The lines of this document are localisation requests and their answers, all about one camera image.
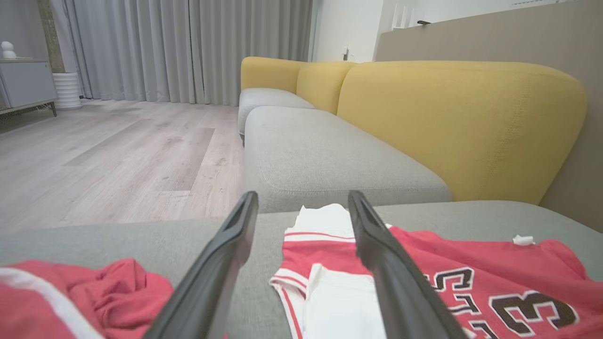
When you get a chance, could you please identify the grey cabinet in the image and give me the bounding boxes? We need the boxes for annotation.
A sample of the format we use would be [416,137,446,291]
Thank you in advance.
[0,59,58,118]

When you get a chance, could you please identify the white ledge ornament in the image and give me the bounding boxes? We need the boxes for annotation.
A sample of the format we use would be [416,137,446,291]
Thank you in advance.
[390,2,419,30]

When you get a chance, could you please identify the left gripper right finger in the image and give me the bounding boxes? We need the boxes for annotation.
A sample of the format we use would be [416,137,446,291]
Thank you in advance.
[347,190,468,339]

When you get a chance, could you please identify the brown textured column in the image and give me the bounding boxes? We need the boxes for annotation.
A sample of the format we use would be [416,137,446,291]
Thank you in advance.
[37,0,65,74]

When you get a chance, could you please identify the red shorts white stripe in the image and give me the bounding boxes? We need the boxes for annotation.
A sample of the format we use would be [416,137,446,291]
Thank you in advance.
[0,258,174,339]

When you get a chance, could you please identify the white ribbed planter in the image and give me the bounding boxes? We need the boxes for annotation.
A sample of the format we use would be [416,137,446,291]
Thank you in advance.
[52,72,83,111]

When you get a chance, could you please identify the red basketball jersey white sleeves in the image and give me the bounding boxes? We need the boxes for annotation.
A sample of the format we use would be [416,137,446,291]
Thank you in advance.
[269,203,603,339]

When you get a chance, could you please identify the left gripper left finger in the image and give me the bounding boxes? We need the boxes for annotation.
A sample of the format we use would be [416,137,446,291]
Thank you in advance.
[143,190,259,339]

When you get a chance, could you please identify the yellow sofa backrest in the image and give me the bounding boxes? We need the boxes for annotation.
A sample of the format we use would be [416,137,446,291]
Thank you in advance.
[296,61,357,115]
[336,60,587,206]
[240,56,308,95]

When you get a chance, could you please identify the grey curtain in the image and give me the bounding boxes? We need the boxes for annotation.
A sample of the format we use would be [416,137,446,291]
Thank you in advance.
[49,0,315,107]

